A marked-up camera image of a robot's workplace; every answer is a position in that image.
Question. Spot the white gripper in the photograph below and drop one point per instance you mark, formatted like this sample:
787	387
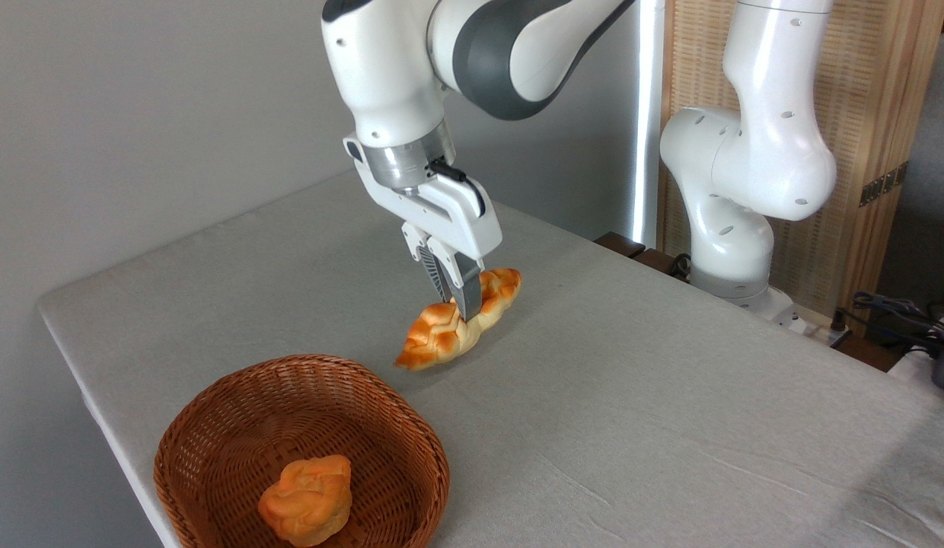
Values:
460	221

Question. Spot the long braided bread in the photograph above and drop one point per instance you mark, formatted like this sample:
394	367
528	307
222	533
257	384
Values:
435	339

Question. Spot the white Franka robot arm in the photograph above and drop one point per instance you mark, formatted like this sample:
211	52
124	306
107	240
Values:
381	76

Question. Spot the round orange bread roll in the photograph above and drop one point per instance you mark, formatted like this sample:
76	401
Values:
304	504

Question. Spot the grey tablecloth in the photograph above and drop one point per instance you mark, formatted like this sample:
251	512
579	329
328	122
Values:
632	426

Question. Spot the brown wicker basket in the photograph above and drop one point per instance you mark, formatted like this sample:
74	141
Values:
236	426

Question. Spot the dark metal screen hinge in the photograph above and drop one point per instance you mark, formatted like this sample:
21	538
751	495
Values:
883	184

